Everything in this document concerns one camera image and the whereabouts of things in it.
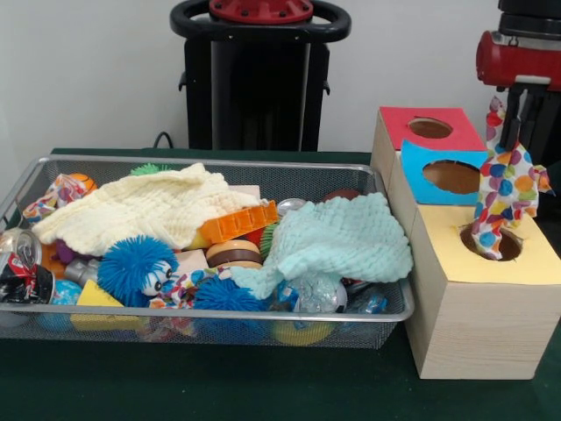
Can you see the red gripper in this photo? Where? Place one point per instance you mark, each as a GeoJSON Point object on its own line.
{"type": "Point", "coordinates": [517, 61]}

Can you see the polka-dot cloth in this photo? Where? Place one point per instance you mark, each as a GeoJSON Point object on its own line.
{"type": "Point", "coordinates": [52, 197]}
{"type": "Point", "coordinates": [504, 188]}

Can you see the wooden three-hole box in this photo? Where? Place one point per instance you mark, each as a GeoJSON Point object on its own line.
{"type": "Point", "coordinates": [477, 307]}

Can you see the shallow mesh bin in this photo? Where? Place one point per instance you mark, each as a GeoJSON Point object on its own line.
{"type": "Point", "coordinates": [307, 184]}

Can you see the mint green waffle cloth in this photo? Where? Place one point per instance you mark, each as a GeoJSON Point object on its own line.
{"type": "Point", "coordinates": [342, 237]}

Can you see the orange plastic toy block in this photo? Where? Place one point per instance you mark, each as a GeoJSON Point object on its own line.
{"type": "Point", "coordinates": [241, 221]}

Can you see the toy burger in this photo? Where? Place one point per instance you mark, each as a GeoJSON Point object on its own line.
{"type": "Point", "coordinates": [234, 256]}

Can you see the dark green table cloth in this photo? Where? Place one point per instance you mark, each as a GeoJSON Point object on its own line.
{"type": "Point", "coordinates": [263, 386]}

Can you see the green spiky ball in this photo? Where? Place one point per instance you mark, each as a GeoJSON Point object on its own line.
{"type": "Point", "coordinates": [144, 169]}

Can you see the cream waffle cloth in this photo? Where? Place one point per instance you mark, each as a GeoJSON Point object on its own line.
{"type": "Point", "coordinates": [131, 206]}

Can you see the blue spiky ball with eyes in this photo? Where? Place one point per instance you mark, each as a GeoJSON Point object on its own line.
{"type": "Point", "coordinates": [131, 267]}

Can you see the yellow foam wedge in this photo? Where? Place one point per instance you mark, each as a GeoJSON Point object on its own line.
{"type": "Point", "coordinates": [96, 296]}

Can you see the crushed soda can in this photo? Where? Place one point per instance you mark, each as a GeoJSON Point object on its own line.
{"type": "Point", "coordinates": [22, 272]}

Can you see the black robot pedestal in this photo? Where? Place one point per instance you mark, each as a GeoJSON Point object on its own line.
{"type": "Point", "coordinates": [258, 87]}

